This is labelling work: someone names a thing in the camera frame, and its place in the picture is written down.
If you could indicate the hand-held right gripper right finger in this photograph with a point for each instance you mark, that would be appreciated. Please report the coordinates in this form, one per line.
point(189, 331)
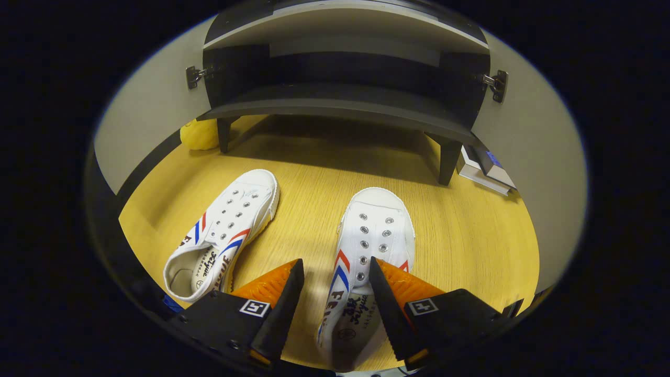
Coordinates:
point(390, 319)

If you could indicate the blue cover book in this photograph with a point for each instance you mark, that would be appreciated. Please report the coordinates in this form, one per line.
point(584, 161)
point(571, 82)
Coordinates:
point(494, 165)

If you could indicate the grey shoe cabinet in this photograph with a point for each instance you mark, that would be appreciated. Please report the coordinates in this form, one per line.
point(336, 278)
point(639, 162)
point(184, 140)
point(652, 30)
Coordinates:
point(340, 99)

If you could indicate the yellow soft round object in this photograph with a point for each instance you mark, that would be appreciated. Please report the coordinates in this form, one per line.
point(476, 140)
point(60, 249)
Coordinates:
point(200, 135)

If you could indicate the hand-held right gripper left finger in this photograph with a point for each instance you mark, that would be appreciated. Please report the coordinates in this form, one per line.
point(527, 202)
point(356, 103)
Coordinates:
point(285, 309)

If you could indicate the metal door hinge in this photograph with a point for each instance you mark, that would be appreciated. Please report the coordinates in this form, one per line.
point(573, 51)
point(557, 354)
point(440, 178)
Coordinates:
point(497, 84)
point(193, 76)

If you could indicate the grey shoe cabinet door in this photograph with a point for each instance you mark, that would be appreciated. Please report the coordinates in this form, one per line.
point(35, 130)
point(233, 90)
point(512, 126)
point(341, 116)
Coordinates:
point(152, 115)
point(539, 157)

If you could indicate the white canvas shoe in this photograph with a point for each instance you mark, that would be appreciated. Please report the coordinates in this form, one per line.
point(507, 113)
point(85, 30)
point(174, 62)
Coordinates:
point(374, 230)
point(238, 209)

